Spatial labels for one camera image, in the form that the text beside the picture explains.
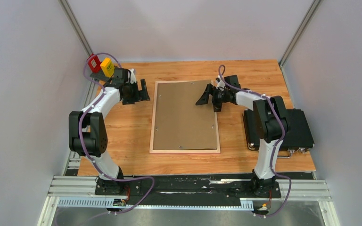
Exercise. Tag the red small box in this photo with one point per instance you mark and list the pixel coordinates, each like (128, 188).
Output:
(94, 63)

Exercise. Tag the wooden picture frame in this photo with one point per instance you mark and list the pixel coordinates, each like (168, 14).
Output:
(151, 151)

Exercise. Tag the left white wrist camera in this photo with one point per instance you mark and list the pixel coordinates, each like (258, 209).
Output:
(132, 77)

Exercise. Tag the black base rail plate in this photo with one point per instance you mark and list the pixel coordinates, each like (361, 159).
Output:
(187, 190)

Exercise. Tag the yellow small box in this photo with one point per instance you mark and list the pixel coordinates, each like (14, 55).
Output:
(107, 67)

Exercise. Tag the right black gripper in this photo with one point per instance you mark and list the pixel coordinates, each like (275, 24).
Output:
(204, 98)

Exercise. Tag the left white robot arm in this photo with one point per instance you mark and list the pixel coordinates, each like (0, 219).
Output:
(87, 132)

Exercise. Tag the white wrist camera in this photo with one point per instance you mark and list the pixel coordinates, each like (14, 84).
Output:
(219, 83)
(132, 77)

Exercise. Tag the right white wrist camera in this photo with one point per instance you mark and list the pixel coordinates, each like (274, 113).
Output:
(219, 83)

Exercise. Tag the grey backing board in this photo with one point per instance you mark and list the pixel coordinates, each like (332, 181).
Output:
(184, 115)

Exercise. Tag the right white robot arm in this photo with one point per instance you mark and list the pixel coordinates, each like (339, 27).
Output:
(271, 124)

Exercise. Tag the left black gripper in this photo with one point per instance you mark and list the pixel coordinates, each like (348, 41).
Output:
(140, 95)

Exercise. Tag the black poker chip case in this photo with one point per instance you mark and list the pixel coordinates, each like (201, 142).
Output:
(298, 138)

